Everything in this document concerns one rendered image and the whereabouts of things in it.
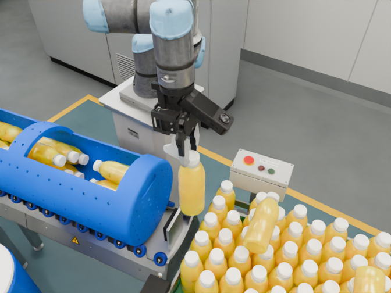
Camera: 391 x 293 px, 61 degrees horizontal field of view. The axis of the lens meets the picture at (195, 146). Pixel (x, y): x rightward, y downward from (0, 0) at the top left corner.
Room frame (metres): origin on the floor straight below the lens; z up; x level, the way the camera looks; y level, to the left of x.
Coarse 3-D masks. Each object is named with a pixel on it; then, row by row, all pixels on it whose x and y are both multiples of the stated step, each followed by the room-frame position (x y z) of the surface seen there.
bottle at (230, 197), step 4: (220, 188) 0.71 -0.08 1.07; (232, 188) 0.71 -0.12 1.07; (216, 192) 0.72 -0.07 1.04; (220, 192) 0.70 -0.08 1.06; (224, 192) 0.70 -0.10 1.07; (228, 192) 0.70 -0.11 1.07; (232, 192) 0.70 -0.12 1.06; (224, 196) 0.69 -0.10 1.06; (228, 196) 0.69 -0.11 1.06; (232, 196) 0.69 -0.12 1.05; (228, 200) 0.68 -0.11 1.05; (232, 200) 0.69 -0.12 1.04; (228, 204) 0.68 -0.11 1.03; (232, 204) 0.69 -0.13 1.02; (228, 208) 0.68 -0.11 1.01; (232, 208) 0.69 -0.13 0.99
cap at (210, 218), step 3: (207, 213) 0.60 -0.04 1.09; (210, 213) 0.60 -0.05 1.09; (213, 213) 0.60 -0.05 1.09; (207, 216) 0.59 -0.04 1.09; (210, 216) 0.59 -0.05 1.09; (213, 216) 0.59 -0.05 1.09; (216, 216) 0.59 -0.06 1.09; (204, 219) 0.58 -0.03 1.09; (207, 219) 0.58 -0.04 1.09; (210, 219) 0.58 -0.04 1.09; (213, 219) 0.58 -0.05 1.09; (216, 219) 0.58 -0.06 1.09; (207, 222) 0.57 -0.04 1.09; (210, 222) 0.57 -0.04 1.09; (213, 222) 0.57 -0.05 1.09; (210, 225) 0.57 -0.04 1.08; (213, 225) 0.57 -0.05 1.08
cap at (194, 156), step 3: (189, 150) 0.58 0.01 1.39; (192, 150) 0.57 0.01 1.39; (192, 153) 0.56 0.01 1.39; (195, 153) 0.56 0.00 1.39; (198, 153) 0.56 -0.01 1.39; (189, 156) 0.55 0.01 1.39; (192, 156) 0.55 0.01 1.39; (195, 156) 0.55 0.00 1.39; (198, 156) 0.55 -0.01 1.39; (189, 159) 0.54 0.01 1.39; (192, 159) 0.54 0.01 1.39; (195, 159) 0.54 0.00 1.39; (198, 159) 0.55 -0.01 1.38; (189, 162) 0.54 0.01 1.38; (192, 162) 0.54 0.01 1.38; (195, 162) 0.54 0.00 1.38; (189, 165) 0.54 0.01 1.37; (192, 165) 0.54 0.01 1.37
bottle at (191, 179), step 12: (180, 168) 0.55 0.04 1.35; (192, 168) 0.54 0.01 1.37; (180, 180) 0.53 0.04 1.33; (192, 180) 0.52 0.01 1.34; (204, 180) 0.54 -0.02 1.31; (180, 192) 0.53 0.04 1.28; (192, 192) 0.52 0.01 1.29; (204, 192) 0.54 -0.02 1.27; (180, 204) 0.53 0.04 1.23; (192, 204) 0.52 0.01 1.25; (204, 204) 0.54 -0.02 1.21
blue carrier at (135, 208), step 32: (32, 128) 0.83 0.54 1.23; (64, 128) 0.89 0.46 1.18; (0, 160) 0.73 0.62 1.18; (32, 160) 0.71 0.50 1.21; (96, 160) 0.88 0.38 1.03; (128, 160) 0.83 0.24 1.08; (160, 160) 0.71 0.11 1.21; (32, 192) 0.65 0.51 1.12; (64, 192) 0.62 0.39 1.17; (96, 192) 0.60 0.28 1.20; (128, 192) 0.58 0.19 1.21; (160, 192) 0.68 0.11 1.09; (96, 224) 0.55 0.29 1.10; (128, 224) 0.52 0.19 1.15
